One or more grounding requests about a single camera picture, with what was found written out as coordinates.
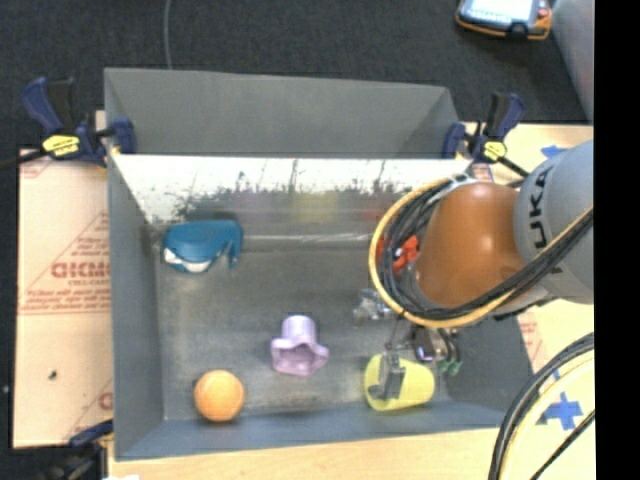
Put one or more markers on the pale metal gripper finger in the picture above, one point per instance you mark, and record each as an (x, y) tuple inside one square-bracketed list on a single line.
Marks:
[(395, 379)]

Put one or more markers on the yellow plastic cup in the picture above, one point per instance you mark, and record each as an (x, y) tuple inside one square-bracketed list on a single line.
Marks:
[(417, 385)]

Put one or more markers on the clear glass thing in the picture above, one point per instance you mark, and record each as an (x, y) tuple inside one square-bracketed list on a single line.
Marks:
[(369, 307)]

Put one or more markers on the red plastic thing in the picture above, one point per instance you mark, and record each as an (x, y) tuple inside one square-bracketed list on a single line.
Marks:
[(409, 250)]

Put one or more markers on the purple flower-shaped cup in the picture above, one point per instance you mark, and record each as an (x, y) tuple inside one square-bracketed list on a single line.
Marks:
[(299, 350)]

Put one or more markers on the grey metal bin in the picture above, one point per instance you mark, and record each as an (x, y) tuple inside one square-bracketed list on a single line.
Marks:
[(280, 288)]

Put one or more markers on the orange ball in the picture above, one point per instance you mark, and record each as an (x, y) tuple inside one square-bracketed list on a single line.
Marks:
[(219, 395)]

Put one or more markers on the blue and white spray bottle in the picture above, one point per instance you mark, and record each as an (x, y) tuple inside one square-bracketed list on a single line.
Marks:
[(200, 243)]

